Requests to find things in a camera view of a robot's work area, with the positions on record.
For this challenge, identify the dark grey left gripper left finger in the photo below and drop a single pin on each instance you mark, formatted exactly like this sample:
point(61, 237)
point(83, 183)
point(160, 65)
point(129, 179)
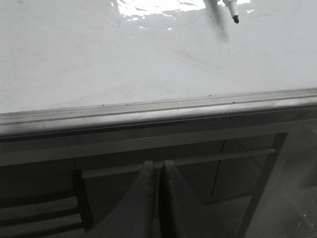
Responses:
point(133, 216)

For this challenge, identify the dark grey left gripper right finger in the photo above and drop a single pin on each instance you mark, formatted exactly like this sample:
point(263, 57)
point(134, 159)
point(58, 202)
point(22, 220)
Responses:
point(181, 213)

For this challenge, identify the white black-tip whiteboard marker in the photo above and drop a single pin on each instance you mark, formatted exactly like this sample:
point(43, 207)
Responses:
point(232, 7)

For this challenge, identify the grey metal whiteboard stand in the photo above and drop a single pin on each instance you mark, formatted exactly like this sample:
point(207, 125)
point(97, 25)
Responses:
point(258, 179)

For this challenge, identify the grey aluminium whiteboard ledge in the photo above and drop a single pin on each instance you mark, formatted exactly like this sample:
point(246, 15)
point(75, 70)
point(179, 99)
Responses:
point(38, 122)

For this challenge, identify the large white whiteboard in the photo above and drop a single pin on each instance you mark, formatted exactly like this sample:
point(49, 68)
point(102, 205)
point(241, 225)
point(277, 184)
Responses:
point(75, 53)

